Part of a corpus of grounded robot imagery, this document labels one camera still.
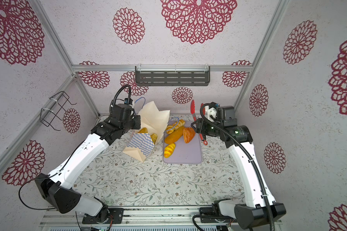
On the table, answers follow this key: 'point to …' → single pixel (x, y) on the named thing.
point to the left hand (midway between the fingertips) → (137, 120)
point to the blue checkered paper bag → (153, 124)
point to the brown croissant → (188, 134)
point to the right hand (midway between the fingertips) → (195, 123)
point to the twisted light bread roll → (181, 123)
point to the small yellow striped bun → (169, 149)
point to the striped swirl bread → (143, 130)
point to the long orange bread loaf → (176, 134)
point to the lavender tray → (185, 153)
